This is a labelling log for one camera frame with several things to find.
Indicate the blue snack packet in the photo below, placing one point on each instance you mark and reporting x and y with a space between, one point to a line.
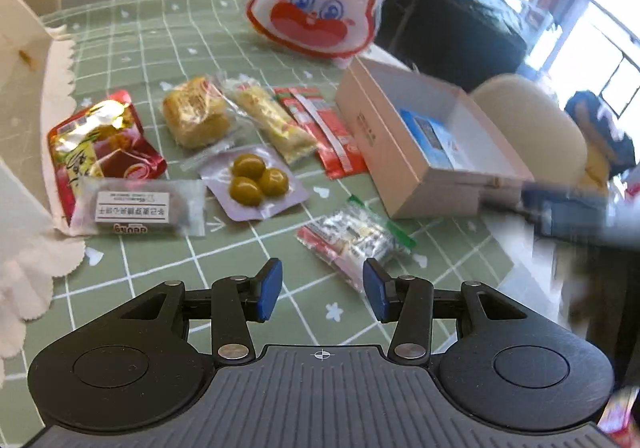
435 141

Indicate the cream gift box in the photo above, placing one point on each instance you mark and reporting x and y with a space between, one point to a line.
17 23

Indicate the green checked tablecloth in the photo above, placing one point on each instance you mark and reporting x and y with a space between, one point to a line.
280 53

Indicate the purple green olive packet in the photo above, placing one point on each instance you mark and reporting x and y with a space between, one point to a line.
252 178

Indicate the window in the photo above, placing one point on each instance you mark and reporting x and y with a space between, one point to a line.
595 28

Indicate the blue and yellow bag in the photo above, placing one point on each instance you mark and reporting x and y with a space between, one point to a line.
597 128

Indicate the clear bag of small packets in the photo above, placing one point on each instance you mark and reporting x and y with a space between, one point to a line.
355 233

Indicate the yellow cake packet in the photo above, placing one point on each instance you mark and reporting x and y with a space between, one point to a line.
197 116

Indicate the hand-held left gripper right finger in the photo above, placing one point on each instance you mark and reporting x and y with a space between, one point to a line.
376 292

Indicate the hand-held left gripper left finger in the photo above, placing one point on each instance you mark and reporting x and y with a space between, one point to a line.
269 289

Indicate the white scalloped paper bag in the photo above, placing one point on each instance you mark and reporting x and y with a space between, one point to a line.
57 78

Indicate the dark cake translucent packet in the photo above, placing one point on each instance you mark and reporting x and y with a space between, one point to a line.
140 208

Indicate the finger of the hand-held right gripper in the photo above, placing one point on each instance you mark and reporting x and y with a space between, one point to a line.
540 205

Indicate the pink cardboard box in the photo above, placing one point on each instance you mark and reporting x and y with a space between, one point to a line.
380 128

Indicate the long yellow bread packet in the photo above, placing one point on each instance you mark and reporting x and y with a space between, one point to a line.
272 121

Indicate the red gold foil snack packet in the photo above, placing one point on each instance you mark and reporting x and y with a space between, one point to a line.
115 143

